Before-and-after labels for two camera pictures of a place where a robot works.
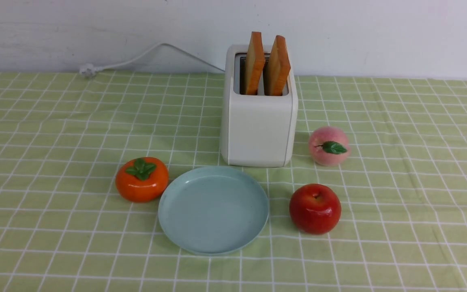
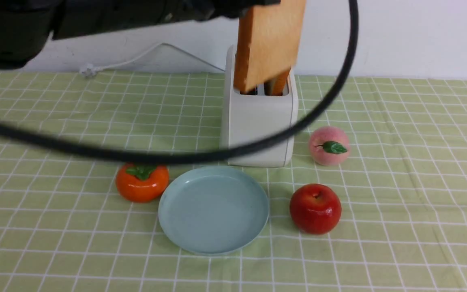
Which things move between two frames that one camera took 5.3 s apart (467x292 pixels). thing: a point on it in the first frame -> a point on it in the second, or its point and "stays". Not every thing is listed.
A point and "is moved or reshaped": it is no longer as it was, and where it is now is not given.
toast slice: [255, 63] is moved or reshaped
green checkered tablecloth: [416, 189] stays
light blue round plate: [213, 210] stays
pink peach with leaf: [328, 146] stays
